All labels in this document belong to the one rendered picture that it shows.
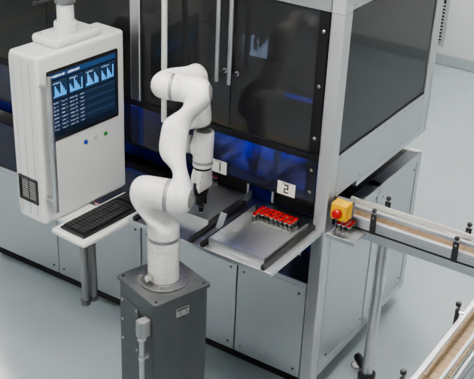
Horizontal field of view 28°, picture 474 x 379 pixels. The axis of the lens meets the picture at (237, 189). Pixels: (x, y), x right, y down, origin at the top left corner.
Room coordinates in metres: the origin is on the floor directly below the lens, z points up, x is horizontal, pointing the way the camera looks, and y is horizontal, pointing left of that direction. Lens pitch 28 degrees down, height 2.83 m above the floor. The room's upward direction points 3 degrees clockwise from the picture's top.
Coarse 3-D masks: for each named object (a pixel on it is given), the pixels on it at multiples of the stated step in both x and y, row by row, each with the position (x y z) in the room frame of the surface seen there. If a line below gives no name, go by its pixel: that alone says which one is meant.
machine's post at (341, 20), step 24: (336, 0) 3.38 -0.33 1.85; (336, 24) 3.38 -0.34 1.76; (336, 48) 3.37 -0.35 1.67; (336, 72) 3.37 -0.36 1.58; (336, 96) 3.36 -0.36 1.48; (336, 120) 3.37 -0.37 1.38; (336, 144) 3.39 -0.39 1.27; (336, 168) 3.41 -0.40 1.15; (312, 264) 3.38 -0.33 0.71; (312, 288) 3.38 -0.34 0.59; (312, 312) 3.37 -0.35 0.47; (312, 336) 3.37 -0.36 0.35; (312, 360) 3.36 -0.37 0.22
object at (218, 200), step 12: (216, 192) 3.67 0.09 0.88; (228, 192) 3.67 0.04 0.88; (252, 192) 3.64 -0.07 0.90; (204, 204) 3.55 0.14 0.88; (216, 204) 3.56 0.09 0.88; (228, 204) 3.56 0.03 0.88; (180, 216) 3.43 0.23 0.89; (192, 216) 3.40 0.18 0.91; (204, 216) 3.45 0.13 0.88; (216, 216) 3.41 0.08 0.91
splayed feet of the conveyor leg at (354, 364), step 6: (354, 354) 3.62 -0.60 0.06; (360, 354) 3.60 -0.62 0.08; (354, 360) 3.64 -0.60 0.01; (360, 360) 3.51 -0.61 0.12; (354, 366) 3.60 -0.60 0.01; (360, 366) 3.46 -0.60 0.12; (360, 372) 3.39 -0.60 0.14; (372, 372) 3.40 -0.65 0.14; (360, 378) 3.37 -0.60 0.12; (366, 378) 3.36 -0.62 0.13; (372, 378) 3.37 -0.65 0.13
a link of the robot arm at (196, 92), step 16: (176, 80) 3.15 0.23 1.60; (192, 80) 3.15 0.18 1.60; (176, 96) 3.14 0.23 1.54; (192, 96) 3.11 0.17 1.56; (208, 96) 3.13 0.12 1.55; (176, 112) 3.11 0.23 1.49; (192, 112) 3.09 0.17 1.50; (176, 128) 3.06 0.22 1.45; (160, 144) 3.05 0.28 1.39; (176, 144) 3.04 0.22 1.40; (176, 160) 3.00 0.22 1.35; (176, 176) 2.97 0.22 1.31; (176, 192) 2.93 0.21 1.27; (192, 192) 2.96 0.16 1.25; (176, 208) 2.92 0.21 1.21
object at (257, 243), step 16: (240, 224) 3.39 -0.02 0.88; (256, 224) 3.40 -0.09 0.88; (208, 240) 3.22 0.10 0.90; (224, 240) 3.26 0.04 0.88; (240, 240) 3.26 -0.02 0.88; (256, 240) 3.27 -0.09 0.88; (272, 240) 3.28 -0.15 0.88; (288, 240) 3.23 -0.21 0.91; (240, 256) 3.14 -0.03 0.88; (256, 256) 3.10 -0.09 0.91
